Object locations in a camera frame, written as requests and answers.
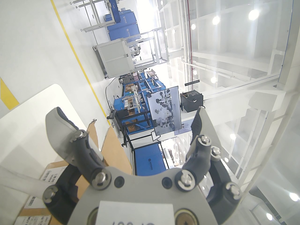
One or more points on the flat monitor screen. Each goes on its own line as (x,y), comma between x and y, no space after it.
(165,110)

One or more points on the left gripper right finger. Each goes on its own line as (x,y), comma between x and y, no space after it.
(203,151)

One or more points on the blue partition panel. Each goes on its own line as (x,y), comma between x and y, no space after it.
(146,159)

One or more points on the black box on stand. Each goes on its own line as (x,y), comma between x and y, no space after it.
(191,100)

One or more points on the aluminium frame rack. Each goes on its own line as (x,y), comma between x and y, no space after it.
(96,10)

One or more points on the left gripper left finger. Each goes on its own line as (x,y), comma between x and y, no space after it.
(61,132)

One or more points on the clear aluminium frame enclosure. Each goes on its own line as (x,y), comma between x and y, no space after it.
(152,47)

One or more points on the blue rack with crates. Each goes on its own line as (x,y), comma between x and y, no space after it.
(133,108)

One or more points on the grey panelled machine enclosure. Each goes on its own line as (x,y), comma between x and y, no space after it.
(114,57)

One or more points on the blue machine cabinet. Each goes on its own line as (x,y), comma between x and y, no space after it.
(123,25)

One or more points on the large brown cardboard carton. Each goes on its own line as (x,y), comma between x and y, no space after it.
(114,148)

